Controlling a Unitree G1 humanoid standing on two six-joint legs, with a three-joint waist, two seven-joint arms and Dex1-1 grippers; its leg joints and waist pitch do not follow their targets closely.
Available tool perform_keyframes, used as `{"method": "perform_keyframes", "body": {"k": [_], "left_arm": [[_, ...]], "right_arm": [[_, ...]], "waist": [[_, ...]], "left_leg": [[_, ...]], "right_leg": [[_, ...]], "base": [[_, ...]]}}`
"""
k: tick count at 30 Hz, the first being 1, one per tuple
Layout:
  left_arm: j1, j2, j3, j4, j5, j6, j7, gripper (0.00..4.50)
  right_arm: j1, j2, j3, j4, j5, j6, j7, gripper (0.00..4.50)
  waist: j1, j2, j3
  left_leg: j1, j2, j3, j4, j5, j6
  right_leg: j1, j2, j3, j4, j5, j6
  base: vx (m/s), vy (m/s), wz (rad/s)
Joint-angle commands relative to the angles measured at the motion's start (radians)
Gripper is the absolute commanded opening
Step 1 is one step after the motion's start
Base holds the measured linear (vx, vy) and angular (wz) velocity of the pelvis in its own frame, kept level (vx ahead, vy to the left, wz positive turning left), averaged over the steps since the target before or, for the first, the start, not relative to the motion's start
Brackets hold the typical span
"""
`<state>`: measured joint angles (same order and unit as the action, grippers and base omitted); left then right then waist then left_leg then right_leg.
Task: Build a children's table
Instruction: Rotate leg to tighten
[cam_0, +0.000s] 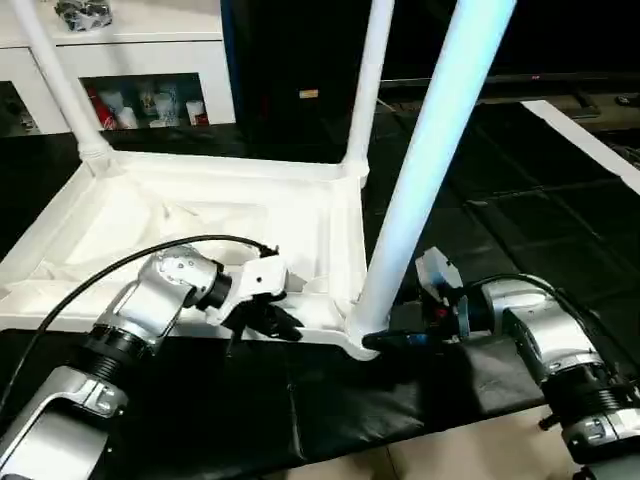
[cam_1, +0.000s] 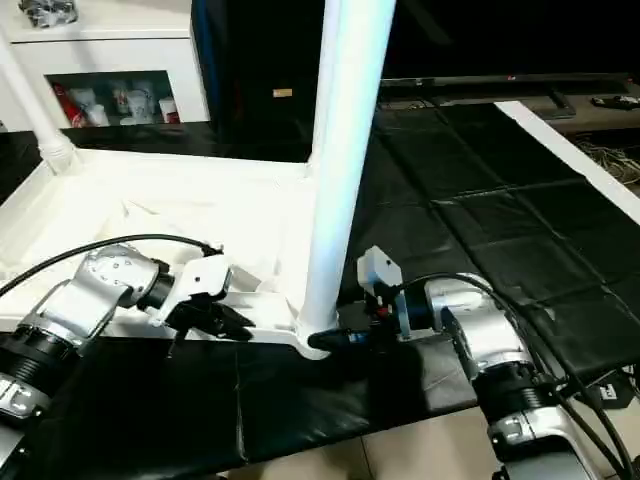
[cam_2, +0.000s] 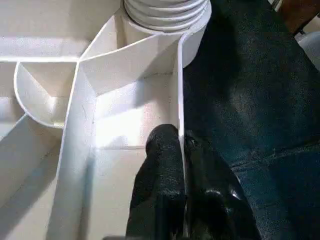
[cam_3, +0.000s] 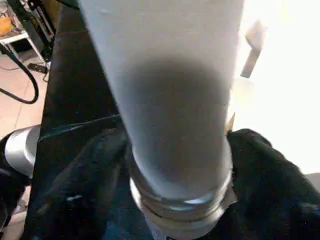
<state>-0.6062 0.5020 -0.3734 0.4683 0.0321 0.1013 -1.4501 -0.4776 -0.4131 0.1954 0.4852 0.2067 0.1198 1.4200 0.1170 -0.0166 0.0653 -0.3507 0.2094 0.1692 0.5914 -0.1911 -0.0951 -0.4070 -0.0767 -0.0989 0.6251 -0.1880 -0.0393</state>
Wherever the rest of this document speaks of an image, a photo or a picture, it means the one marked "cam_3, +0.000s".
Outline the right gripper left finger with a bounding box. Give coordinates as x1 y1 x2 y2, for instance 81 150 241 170
24 127 135 240

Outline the small yellow object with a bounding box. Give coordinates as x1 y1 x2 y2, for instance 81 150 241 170
0 15 12 36

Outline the black looped floor cable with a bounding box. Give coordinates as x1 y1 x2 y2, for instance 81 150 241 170
0 44 40 105

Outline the white plastic table top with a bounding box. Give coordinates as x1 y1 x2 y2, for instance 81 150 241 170
226 0 320 177

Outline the white plastic table leg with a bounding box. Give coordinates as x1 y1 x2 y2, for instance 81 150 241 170
77 0 246 237

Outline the black power strip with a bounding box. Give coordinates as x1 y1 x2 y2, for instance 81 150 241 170
27 62 50 75

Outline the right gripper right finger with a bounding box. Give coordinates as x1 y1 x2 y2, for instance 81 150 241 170
200 128 320 240

